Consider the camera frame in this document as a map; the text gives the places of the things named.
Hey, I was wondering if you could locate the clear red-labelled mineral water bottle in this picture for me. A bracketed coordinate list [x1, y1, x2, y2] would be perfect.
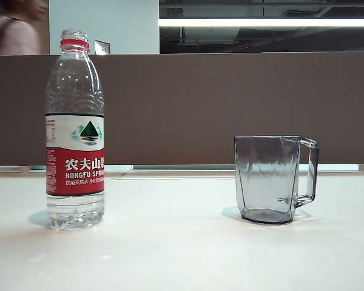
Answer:
[45, 29, 106, 231]

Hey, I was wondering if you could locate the person in pink shirt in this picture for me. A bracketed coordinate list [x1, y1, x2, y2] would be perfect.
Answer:
[0, 0, 49, 59]

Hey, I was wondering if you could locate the brown desk partition panel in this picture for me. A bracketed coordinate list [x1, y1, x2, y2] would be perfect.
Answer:
[0, 53, 364, 167]

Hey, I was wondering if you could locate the small wall switch plate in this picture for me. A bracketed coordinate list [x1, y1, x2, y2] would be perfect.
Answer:
[93, 39, 111, 56]

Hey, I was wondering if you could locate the white ceiling light strip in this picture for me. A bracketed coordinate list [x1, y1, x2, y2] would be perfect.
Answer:
[158, 18, 364, 28]

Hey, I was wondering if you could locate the grey transparent handled cup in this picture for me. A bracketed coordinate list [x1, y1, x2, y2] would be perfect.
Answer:
[234, 135, 320, 226]

